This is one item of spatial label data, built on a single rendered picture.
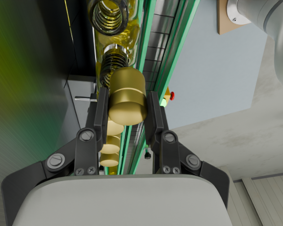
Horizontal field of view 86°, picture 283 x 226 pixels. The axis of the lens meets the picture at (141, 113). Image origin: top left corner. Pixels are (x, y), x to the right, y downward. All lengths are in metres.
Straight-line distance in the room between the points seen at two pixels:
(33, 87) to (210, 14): 0.70
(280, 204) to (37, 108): 7.52
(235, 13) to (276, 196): 7.13
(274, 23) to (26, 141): 0.64
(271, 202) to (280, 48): 7.10
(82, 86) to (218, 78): 0.76
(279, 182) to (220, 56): 7.05
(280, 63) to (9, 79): 0.58
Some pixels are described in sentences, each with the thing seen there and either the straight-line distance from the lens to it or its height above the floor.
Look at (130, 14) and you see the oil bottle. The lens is 0.19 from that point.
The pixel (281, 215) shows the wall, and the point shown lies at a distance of 7.52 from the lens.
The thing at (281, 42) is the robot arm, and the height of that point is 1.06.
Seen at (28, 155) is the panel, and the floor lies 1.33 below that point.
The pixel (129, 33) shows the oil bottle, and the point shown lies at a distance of 0.20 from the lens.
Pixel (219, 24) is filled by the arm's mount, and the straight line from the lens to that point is 0.80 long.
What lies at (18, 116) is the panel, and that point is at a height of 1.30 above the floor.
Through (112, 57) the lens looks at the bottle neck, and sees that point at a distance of 0.17.
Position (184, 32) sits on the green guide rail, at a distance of 0.34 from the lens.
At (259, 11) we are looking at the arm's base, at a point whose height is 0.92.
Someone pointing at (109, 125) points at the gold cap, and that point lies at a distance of 0.18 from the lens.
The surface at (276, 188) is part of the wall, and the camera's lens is 7.65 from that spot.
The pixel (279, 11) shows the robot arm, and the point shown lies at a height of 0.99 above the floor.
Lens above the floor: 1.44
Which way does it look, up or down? 39 degrees down
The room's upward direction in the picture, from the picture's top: 175 degrees clockwise
